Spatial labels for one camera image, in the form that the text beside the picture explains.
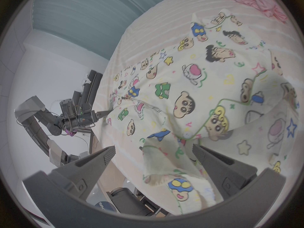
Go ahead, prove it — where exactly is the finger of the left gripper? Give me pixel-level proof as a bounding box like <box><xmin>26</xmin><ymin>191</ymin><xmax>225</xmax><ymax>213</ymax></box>
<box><xmin>95</xmin><ymin>111</ymin><xmax>112</xmax><ymax>120</ymax></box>

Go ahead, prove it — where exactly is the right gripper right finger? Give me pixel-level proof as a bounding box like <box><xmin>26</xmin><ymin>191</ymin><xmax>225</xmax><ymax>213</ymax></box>
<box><xmin>192</xmin><ymin>143</ymin><xmax>257</xmax><ymax>200</ymax></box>

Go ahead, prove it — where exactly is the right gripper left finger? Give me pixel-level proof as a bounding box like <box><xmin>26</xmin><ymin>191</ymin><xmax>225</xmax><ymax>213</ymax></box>
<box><xmin>50</xmin><ymin>146</ymin><xmax>117</xmax><ymax>200</ymax></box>

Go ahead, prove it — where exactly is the white printed pyjama top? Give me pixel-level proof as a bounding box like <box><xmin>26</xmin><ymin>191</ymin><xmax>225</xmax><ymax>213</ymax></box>
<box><xmin>101</xmin><ymin>9</ymin><xmax>300</xmax><ymax>215</ymax></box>

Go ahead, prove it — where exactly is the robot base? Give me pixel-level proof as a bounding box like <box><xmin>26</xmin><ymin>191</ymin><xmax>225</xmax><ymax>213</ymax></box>
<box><xmin>94</xmin><ymin>187</ymin><xmax>174</xmax><ymax>217</ymax></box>

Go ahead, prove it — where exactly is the bed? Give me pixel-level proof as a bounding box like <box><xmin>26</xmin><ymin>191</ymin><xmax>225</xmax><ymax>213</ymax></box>
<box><xmin>94</xmin><ymin>0</ymin><xmax>303</xmax><ymax>199</ymax></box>

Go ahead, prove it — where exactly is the blue-green curtain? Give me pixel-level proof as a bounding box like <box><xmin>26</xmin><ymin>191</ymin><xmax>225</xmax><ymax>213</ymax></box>
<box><xmin>32</xmin><ymin>0</ymin><xmax>182</xmax><ymax>62</ymax></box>

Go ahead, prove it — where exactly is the pink garment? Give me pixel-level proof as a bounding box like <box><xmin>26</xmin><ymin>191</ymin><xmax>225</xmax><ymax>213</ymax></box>
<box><xmin>220</xmin><ymin>0</ymin><xmax>289</xmax><ymax>23</ymax></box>

